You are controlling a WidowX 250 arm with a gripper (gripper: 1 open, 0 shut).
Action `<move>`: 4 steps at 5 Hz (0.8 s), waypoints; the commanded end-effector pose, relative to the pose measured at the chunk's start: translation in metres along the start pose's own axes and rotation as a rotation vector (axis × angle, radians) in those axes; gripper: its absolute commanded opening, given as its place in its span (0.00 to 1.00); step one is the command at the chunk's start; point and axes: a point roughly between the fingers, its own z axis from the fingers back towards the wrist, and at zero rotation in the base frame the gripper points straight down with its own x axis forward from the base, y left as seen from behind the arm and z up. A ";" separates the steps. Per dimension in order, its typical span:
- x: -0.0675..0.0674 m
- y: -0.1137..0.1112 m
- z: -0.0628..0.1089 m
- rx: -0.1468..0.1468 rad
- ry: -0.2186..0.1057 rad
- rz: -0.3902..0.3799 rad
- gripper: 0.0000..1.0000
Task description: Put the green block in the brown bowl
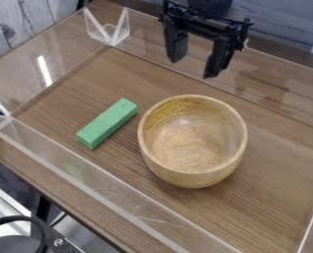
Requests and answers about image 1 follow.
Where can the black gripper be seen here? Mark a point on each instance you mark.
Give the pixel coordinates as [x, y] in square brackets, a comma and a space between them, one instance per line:
[207, 19]

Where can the green rectangular block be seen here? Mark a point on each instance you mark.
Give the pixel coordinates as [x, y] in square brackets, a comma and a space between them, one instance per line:
[97, 131]

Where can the brown wooden bowl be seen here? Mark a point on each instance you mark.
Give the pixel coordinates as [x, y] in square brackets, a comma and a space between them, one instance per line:
[193, 138]

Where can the black table leg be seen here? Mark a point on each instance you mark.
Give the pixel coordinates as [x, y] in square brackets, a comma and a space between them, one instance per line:
[43, 209]

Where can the clear acrylic enclosure walls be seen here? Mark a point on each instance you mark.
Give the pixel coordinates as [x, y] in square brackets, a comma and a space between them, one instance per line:
[103, 55]

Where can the black metal bracket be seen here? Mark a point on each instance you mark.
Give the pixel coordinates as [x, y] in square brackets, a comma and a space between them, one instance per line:
[56, 242]

